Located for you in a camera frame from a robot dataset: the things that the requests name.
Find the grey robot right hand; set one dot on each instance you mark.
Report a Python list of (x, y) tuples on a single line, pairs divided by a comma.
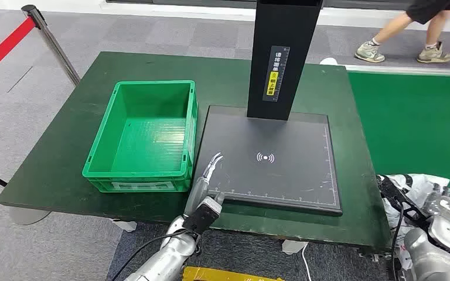
[(446, 217)]

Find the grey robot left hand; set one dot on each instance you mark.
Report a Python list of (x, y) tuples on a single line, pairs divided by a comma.
[(194, 194)]

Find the grey poly mailer parcel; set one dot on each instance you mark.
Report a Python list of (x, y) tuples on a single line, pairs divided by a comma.
[(419, 190)]

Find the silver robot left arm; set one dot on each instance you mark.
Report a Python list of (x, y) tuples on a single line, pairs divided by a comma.
[(170, 256)]

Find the green conveyor belt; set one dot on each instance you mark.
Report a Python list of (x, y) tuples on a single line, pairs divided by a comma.
[(415, 124)]

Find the white conveyor roller end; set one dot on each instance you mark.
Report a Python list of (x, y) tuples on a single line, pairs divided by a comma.
[(328, 61)]

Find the red barrier belt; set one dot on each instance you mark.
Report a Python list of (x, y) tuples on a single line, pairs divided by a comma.
[(3, 48)]

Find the white crate label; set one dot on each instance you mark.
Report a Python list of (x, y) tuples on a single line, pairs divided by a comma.
[(143, 185)]

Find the green plastic crate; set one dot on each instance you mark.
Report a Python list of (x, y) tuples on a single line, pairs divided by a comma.
[(151, 147)]

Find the white table foot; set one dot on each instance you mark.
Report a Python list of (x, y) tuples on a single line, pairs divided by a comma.
[(126, 225), (293, 247)]

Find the ruler label with yellow patch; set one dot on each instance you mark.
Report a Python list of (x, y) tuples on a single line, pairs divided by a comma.
[(276, 73)]

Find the grey round floor plate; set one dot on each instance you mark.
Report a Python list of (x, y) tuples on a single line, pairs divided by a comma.
[(27, 217)]

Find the black scanner column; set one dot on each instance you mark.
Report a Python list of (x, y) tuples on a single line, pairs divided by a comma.
[(306, 38)]

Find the person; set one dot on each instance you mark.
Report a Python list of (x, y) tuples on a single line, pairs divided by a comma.
[(392, 27)]

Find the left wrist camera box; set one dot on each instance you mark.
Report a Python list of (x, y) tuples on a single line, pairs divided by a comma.
[(201, 217)]

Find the aluminium conveyor frame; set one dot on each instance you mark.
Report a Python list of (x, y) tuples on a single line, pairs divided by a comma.
[(376, 256)]

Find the black scanner base plate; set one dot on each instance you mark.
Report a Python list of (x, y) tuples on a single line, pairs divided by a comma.
[(287, 182)]

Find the silver conveyor edge rail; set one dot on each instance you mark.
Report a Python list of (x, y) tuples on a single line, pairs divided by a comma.
[(403, 70)]

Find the silver stanchion post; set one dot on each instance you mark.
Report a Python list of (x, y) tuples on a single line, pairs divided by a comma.
[(56, 50)]

